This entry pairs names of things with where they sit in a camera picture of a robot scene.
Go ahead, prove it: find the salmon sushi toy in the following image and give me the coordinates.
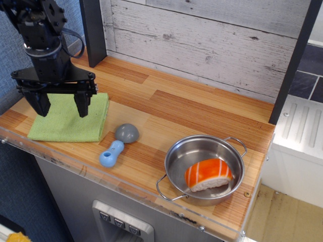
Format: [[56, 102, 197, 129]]
[[184, 158, 233, 192]]

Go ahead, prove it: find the silver metal pot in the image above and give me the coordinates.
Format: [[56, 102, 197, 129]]
[[164, 135, 247, 206]]

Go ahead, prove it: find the green cloth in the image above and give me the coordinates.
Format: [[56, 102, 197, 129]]
[[28, 93, 109, 142]]

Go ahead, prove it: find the dark right upright post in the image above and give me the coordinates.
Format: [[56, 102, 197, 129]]
[[268, 0, 322, 125]]

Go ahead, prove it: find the blue grey toy scoop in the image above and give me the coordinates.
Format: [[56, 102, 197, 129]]
[[99, 124, 139, 168]]

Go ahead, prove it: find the dark left upright post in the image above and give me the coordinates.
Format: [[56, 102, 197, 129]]
[[79, 0, 106, 68]]

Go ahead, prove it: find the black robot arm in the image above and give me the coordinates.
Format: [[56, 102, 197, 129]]
[[1, 1, 97, 117]]

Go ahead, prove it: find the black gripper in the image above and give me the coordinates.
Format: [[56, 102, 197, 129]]
[[11, 51, 97, 117]]

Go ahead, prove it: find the yellow black object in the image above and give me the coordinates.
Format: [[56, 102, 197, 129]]
[[6, 233, 31, 242]]

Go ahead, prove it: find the dark upright post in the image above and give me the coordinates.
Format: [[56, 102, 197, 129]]
[[268, 0, 322, 125], [79, 0, 106, 68]]

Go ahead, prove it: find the grey button control panel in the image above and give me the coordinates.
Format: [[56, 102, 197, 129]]
[[92, 200, 155, 241]]

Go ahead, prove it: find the white ridged sink drainer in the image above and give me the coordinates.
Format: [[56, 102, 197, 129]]
[[273, 95, 322, 164]]

